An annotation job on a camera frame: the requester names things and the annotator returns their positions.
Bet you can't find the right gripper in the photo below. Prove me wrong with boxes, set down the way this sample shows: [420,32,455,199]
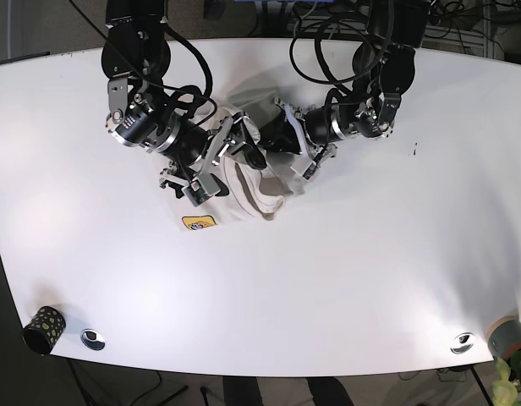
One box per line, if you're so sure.
[157,112,267,198]

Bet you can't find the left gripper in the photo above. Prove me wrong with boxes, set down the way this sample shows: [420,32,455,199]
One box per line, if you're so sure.
[260,97,337,165]

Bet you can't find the white printed T-shirt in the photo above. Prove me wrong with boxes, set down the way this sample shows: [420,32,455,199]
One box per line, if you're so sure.
[161,87,306,230]

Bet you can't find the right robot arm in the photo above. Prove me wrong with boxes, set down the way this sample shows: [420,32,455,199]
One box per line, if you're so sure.
[101,1,267,206]

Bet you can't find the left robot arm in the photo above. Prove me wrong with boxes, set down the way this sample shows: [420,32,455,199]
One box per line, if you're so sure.
[260,1,433,165]

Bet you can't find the left silver table grommet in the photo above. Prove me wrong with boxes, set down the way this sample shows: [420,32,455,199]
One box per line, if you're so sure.
[80,329,106,351]

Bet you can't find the silver table grommet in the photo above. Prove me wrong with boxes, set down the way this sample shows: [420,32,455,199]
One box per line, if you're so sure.
[80,329,106,351]
[450,332,475,354]

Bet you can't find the black gold-spotted cup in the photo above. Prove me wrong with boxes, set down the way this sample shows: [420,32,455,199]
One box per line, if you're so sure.
[22,306,67,356]

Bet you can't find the right silver table grommet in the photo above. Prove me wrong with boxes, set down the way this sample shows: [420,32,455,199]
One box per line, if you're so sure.
[450,332,475,354]

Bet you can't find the grey plant pot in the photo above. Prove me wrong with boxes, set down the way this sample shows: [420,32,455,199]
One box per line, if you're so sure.
[485,313,521,361]

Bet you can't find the green potted plant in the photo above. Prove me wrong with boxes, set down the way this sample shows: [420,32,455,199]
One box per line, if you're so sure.
[492,350,521,406]

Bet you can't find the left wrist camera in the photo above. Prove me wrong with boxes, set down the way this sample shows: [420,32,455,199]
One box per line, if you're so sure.
[290,156,319,181]

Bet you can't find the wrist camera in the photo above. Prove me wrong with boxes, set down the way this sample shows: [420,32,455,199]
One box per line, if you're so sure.
[290,156,319,181]
[182,173,221,206]

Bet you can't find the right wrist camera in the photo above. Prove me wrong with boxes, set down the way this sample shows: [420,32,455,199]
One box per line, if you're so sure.
[182,173,221,206]

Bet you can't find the tangled black cables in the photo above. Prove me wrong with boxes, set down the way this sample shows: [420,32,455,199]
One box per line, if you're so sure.
[285,0,505,56]

